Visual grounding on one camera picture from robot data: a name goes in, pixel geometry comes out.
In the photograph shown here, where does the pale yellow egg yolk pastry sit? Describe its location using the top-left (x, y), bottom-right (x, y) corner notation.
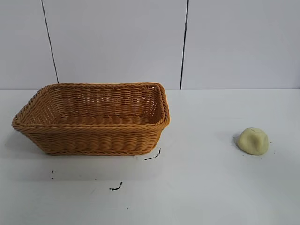
top-left (236, 127), bottom-right (270, 156)

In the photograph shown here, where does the brown woven wicker basket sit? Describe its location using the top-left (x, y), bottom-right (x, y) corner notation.
top-left (12, 82), bottom-right (171, 156)

